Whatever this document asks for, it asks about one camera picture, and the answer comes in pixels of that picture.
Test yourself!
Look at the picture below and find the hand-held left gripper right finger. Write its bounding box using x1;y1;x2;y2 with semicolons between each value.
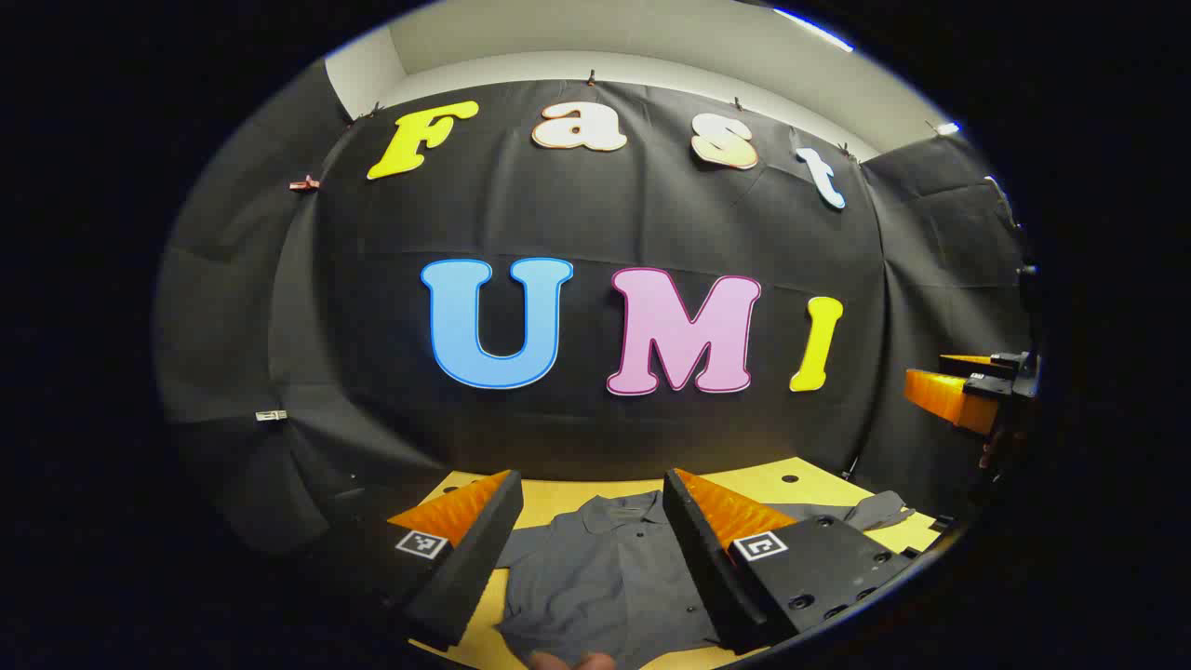
662;468;922;655

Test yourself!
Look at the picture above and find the dark metal clamp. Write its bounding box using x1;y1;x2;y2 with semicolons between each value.
986;175;1038;280

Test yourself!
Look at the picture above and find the grey polo shirt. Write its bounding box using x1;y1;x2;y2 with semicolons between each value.
493;489;917;670

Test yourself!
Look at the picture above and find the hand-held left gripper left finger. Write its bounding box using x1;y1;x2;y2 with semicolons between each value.
307;470;524;652

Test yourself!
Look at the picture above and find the black backdrop cloth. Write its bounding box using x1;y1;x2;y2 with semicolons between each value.
154;60;1034;559

